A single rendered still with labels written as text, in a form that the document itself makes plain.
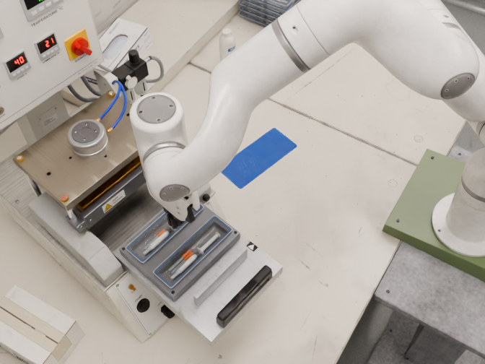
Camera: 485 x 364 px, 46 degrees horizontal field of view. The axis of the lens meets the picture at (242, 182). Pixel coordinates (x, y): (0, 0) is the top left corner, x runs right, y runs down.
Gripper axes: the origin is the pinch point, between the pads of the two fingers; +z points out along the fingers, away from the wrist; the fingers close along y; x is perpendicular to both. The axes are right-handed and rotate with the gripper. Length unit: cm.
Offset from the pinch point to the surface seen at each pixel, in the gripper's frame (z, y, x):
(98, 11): 24, 89, -46
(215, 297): 11.8, -13.6, 3.4
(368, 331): 109, -31, -54
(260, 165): 34, 13, -41
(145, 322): 29.3, -0.1, 13.8
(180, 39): 30, 65, -59
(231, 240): 9.4, -7.8, -7.5
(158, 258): 9.3, 0.3, 6.0
